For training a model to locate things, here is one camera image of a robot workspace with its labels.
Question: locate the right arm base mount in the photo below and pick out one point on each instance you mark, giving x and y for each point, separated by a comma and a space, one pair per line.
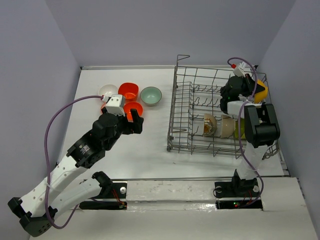
237, 194

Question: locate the beige painted ceramic bowl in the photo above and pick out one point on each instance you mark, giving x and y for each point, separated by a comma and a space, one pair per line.
209, 125

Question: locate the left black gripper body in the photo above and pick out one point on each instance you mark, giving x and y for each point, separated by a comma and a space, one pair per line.
121, 124

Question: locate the grey wire dish rack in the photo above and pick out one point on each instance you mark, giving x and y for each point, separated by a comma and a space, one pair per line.
196, 91

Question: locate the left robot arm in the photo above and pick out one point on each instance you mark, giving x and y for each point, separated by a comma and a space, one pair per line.
38, 209

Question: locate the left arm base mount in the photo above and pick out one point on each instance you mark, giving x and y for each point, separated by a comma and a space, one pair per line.
112, 195

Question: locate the orange square bowl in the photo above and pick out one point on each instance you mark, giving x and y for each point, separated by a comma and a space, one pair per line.
129, 90

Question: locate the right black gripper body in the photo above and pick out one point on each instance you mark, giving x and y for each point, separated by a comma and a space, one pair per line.
247, 87

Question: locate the small white bowl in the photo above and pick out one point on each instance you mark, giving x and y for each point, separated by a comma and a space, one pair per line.
108, 90

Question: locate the lime green bowl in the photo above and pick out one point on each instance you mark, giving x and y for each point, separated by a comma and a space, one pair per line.
240, 129

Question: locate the pale green ceramic bowl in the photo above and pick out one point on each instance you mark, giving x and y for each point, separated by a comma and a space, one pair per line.
151, 95

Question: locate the yellow bowl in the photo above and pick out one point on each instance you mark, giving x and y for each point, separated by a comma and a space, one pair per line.
261, 92

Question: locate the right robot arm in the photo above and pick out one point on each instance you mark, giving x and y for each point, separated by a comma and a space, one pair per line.
242, 97

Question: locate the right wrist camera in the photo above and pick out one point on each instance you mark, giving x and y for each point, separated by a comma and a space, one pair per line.
239, 69

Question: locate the orange round bowl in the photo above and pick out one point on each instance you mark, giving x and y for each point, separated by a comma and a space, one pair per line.
132, 105

